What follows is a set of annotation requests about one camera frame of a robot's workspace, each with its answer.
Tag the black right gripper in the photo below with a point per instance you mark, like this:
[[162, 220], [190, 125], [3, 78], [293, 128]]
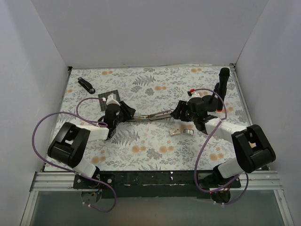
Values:
[[181, 112]]

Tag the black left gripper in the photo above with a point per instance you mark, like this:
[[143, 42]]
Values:
[[125, 112]]

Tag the white staple box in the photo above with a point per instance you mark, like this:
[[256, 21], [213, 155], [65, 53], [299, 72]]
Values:
[[174, 132]]

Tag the silver staple strip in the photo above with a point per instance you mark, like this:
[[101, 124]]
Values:
[[189, 132]]

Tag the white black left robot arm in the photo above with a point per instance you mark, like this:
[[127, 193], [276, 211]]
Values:
[[69, 144]]

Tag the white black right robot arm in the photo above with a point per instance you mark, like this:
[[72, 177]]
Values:
[[251, 146]]

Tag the black stapler at back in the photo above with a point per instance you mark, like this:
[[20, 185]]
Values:
[[86, 85]]

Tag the floral patterned table mat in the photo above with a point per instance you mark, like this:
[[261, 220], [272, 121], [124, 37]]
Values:
[[146, 145]]

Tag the dark grey studded baseplate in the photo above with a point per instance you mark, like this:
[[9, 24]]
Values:
[[104, 96]]

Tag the black microphone on stand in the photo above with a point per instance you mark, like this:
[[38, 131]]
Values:
[[212, 102]]

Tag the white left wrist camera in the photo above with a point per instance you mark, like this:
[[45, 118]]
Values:
[[112, 99]]

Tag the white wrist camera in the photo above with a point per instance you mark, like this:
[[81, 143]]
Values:
[[112, 99], [193, 94]]

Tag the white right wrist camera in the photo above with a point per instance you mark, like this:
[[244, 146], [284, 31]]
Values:
[[193, 94]]

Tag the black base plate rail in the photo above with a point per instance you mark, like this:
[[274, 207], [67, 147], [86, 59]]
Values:
[[151, 183]]

